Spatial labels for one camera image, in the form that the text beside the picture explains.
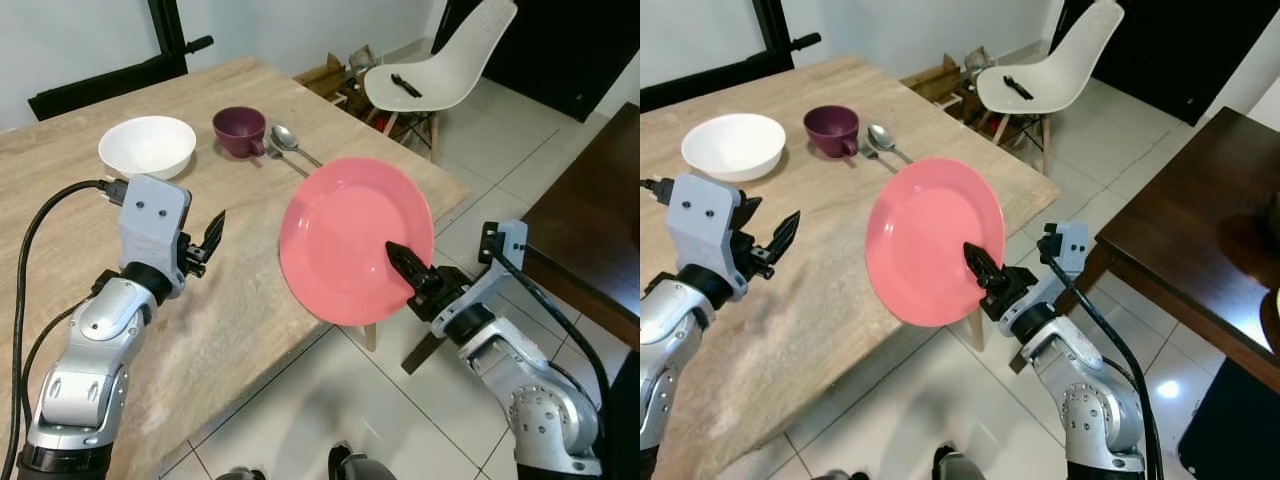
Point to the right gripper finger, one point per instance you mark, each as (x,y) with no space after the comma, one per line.
(410,265)
(985,267)

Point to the pink round plate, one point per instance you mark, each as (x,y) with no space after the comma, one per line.
(925,240)
(340,240)

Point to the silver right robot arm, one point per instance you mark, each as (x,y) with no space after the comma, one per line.
(530,390)
(1090,400)

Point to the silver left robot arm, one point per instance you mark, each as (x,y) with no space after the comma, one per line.
(670,350)
(90,370)

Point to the light wooden table leg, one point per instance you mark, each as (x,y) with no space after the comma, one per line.
(975,335)
(369,338)

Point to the white bowl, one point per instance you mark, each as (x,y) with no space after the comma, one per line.
(145,145)
(732,145)

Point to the silver fork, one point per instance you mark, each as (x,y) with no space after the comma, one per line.
(272,152)
(866,151)

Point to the purple cup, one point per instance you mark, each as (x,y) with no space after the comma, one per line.
(240,128)
(830,128)

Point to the silver spoon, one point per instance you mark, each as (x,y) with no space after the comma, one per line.
(880,136)
(284,136)

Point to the dark brown wooden table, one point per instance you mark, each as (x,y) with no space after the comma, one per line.
(1190,220)
(590,220)

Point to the small black object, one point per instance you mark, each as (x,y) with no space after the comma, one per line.
(405,86)
(1018,87)

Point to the black robot right foot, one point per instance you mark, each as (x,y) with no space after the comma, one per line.
(360,467)
(958,467)

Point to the black robot foot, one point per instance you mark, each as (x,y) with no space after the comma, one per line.
(847,476)
(360,467)
(958,467)
(240,474)

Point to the small wooden rack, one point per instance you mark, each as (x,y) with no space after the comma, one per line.
(330,80)
(940,82)

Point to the white plastic chair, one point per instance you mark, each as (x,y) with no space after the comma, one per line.
(1060,75)
(440,75)

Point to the black furniture piece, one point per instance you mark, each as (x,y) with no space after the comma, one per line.
(625,420)
(1235,430)

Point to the black robot left foot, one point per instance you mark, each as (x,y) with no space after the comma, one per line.
(847,476)
(240,474)

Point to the black door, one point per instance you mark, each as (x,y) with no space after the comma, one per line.
(570,45)
(1180,45)

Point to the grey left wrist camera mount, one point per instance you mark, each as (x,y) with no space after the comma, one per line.
(705,225)
(150,225)

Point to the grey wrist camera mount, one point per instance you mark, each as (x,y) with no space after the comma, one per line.
(150,225)
(503,245)
(705,225)
(1068,248)

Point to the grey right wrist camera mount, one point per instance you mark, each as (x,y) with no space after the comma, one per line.
(1068,248)
(503,245)

